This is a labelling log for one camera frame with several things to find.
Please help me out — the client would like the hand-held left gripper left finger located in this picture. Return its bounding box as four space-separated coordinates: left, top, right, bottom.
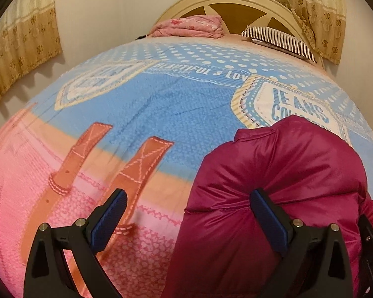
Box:
23 189 128 298

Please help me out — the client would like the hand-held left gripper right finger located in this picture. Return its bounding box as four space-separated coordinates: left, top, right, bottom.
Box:
249 188 355 298

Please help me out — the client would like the magenta puffer jacket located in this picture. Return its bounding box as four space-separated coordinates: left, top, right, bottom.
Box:
162 115 373 298

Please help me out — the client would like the blue and pink printed blanket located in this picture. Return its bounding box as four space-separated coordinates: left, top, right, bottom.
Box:
0 36 373 298

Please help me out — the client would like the striped pillow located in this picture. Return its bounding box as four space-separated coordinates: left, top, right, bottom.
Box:
242 26 318 64

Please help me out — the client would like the beige floral curtain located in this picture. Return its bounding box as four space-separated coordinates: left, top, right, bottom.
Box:
0 0 63 112
214 0 349 66

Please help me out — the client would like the pink folded quilt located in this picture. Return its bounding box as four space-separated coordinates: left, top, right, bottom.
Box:
149 15 224 40

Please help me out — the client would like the cream wooden bed headboard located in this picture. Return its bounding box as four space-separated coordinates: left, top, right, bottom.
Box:
157 0 325 69

